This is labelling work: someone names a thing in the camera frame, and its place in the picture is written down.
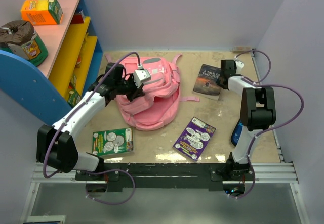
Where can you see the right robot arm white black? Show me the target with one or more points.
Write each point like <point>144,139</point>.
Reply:
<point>257,114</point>

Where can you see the dark novel Two Cities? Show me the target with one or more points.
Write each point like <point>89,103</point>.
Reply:
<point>207,81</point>

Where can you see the brown topped green canister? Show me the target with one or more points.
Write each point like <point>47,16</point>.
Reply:
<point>19,37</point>

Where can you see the red item on shelf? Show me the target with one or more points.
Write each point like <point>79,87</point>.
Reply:
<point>78,18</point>

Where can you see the orange green juice box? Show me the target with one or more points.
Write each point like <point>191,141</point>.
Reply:
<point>42,12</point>

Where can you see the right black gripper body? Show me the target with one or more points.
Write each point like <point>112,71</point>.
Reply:
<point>217,81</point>

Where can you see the green paperback book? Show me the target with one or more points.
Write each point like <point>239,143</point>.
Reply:
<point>109,143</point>

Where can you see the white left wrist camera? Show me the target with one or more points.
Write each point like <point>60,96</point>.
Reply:
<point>141,76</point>

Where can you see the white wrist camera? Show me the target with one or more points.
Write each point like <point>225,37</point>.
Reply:
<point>239,66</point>
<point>141,76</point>

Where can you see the green box on lower shelf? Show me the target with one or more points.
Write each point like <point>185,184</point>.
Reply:
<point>72,97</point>

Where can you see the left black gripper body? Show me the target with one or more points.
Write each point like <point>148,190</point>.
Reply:
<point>128,87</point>

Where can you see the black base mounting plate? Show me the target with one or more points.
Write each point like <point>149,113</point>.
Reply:
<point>118,176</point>

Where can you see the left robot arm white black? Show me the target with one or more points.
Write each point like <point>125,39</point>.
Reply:
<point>55,144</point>

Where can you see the blue pencil case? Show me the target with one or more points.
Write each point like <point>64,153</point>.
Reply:
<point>236,133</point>

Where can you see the blue pink yellow shelf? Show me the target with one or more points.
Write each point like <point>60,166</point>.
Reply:
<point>29,91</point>

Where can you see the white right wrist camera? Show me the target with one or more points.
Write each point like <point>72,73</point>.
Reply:
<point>239,66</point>

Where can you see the pink student backpack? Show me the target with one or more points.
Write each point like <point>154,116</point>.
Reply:
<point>162,95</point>

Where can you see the purple paperback book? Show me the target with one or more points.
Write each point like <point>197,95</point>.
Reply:
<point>194,139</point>

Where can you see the small pink white eraser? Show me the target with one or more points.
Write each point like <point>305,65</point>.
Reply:
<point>239,49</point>

